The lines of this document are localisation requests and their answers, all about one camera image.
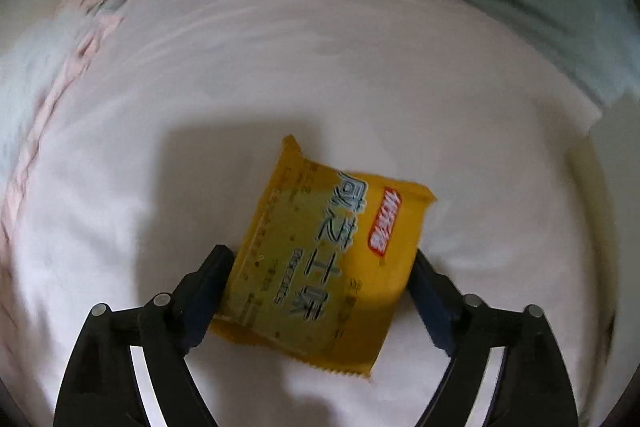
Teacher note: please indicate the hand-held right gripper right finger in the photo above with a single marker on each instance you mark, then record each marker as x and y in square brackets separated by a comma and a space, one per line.
[432, 307]

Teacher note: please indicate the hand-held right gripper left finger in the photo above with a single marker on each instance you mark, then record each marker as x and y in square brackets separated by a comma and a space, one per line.
[207, 302]

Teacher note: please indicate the yellow snack packet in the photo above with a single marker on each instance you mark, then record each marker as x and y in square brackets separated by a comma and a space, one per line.
[320, 257]

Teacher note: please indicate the pink bed sheet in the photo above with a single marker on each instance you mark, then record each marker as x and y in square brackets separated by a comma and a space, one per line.
[300, 82]

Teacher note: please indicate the large floral pillow pink ruffles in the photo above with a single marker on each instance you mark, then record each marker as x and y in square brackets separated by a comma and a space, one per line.
[75, 22]

